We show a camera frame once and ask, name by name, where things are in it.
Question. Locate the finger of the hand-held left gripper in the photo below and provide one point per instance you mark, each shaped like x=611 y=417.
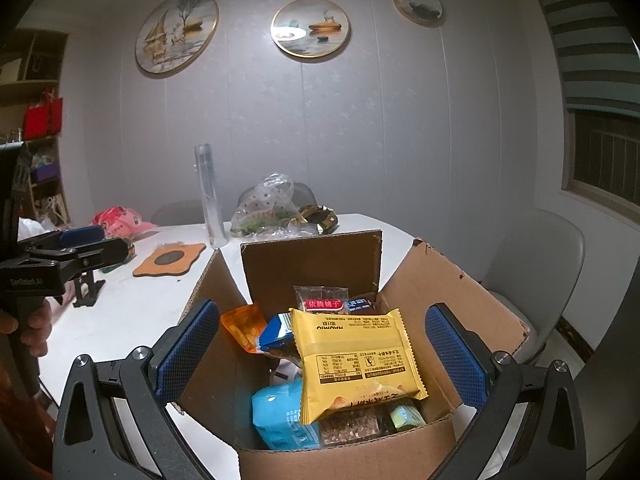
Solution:
x=82 y=236
x=100 y=255

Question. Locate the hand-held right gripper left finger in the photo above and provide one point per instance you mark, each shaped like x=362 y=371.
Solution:
x=187 y=350

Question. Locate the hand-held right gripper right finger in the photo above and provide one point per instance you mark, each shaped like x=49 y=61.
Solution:
x=455 y=355

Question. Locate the yellow snack packet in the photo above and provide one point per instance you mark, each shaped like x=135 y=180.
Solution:
x=350 y=360

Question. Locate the dark seed bar packet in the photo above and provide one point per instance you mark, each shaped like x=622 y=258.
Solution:
x=350 y=425

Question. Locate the cardboard box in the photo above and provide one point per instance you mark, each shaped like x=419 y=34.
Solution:
x=310 y=265

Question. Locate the person's left hand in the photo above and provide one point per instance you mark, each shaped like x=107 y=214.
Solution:
x=39 y=330

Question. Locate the green snack packets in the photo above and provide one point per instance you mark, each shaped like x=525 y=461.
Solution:
x=120 y=266

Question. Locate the pink plastic bag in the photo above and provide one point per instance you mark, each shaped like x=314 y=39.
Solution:
x=120 y=222

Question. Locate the black phone stand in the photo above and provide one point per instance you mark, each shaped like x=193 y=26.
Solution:
x=87 y=292

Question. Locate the white plastic bag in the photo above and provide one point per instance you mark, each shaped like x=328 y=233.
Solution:
x=35 y=227

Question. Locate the orange cork coaster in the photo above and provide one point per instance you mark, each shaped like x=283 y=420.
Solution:
x=150 y=266

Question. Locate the small green packet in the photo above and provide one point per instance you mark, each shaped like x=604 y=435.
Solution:
x=406 y=417

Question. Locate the small dark packet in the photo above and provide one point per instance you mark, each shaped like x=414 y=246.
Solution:
x=360 y=305

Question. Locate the light blue snack packet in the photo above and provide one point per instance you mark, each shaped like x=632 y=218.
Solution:
x=280 y=415

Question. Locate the red bag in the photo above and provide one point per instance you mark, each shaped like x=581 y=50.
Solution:
x=42 y=117

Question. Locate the clear plastic cylinder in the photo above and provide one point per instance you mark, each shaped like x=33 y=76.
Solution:
x=210 y=195

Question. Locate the seed bar packet red label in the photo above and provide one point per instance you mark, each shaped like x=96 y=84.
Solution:
x=320 y=297

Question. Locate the wooden shelf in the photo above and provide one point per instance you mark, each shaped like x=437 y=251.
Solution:
x=35 y=85

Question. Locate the clear dotted plastic bag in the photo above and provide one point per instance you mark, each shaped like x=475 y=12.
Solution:
x=265 y=205

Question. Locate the window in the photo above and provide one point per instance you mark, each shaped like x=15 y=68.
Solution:
x=605 y=160

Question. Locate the striped window blind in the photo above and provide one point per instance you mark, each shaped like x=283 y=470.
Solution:
x=595 y=50

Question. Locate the large round wall picture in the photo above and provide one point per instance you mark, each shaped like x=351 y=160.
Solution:
x=175 y=35

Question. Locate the medium round wall picture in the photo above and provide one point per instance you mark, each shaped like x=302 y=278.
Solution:
x=310 y=27

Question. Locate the small round wall picture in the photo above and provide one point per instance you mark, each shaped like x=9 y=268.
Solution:
x=419 y=5

